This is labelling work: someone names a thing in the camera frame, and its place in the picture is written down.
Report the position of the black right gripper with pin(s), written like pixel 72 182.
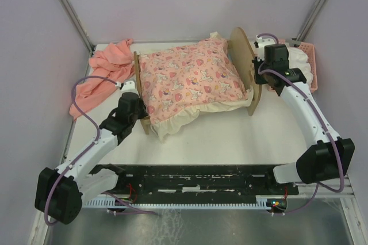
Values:
pixel 257 79

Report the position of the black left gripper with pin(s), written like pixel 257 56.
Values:
pixel 144 113

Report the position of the wooden striped pet bed frame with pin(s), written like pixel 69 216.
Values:
pixel 243 64

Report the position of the pink unicorn print mattress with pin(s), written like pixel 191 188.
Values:
pixel 189 81

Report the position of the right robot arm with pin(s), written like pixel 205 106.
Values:
pixel 328 156

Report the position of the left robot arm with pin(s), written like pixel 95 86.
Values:
pixel 61 192

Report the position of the white cloth in basket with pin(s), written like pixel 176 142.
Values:
pixel 299 59

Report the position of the pink plastic basket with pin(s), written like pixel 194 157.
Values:
pixel 309 49

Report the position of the salmon pink cloth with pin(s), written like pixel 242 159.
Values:
pixel 113 64

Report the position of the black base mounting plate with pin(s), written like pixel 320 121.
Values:
pixel 196 184

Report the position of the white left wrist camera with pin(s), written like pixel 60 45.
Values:
pixel 127 87

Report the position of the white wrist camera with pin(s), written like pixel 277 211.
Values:
pixel 127 87
pixel 260 44

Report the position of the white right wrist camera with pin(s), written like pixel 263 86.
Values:
pixel 260 44

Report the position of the right aluminium frame post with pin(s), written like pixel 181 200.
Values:
pixel 311 19

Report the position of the aluminium frame post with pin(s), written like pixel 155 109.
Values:
pixel 72 15
pixel 311 19

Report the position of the left aluminium frame post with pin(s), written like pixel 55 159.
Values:
pixel 72 15

